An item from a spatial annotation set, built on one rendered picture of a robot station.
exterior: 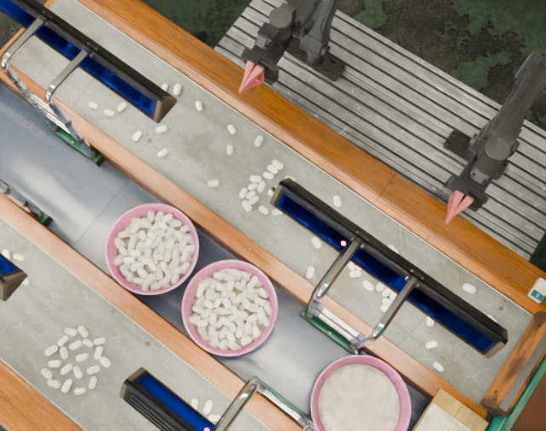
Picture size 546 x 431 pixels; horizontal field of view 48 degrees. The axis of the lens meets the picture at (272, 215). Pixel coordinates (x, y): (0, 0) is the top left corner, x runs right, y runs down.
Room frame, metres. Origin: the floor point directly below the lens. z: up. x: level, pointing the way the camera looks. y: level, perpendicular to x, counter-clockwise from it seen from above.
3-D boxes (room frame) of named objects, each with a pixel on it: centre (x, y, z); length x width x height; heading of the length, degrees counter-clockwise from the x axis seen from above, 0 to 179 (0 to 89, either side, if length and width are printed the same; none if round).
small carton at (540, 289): (0.25, -0.74, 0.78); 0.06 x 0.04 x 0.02; 142
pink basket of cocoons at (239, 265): (0.22, 0.12, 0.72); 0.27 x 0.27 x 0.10
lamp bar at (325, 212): (0.28, -0.26, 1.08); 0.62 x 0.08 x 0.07; 52
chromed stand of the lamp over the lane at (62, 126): (0.81, 0.56, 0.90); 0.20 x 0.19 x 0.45; 52
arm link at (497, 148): (0.54, -0.54, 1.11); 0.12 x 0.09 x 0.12; 145
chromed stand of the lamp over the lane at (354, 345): (0.21, -0.21, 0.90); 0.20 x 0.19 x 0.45; 52
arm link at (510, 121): (0.68, -0.63, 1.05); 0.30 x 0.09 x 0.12; 145
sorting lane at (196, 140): (0.59, 0.05, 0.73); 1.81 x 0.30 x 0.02; 52
